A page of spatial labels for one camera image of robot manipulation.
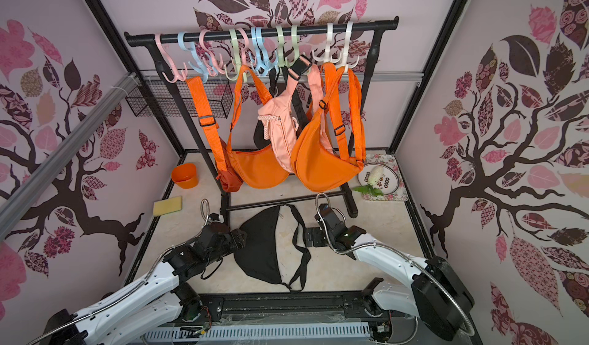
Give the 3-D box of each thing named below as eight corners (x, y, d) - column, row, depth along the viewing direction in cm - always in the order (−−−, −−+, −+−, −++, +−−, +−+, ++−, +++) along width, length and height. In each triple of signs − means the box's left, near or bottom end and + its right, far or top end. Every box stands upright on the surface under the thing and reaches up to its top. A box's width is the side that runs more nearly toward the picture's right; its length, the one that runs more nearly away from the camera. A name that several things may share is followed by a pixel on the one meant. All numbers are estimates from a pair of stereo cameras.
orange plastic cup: (174, 190, 108) (167, 180, 102) (182, 173, 115) (175, 162, 109) (197, 190, 108) (191, 180, 102) (204, 173, 115) (198, 162, 109)
